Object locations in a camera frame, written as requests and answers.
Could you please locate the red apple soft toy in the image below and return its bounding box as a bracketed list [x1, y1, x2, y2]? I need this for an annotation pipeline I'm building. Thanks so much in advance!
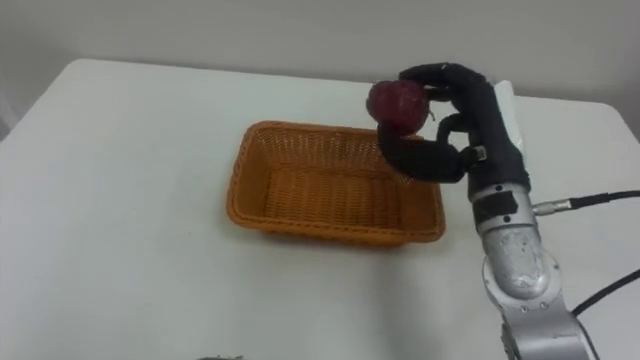
[365, 79, 434, 136]

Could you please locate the white table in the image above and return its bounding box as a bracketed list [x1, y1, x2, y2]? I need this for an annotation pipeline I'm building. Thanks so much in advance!
[0, 58, 640, 360]

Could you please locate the orange wicker basket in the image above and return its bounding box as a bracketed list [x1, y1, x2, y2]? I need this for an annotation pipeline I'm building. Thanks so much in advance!
[225, 119, 447, 247]

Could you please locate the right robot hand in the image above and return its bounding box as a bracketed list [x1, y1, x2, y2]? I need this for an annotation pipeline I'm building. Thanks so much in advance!
[376, 62, 532, 197]

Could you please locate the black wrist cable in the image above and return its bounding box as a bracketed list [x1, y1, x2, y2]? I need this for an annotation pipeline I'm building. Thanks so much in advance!
[531, 189, 640, 318]

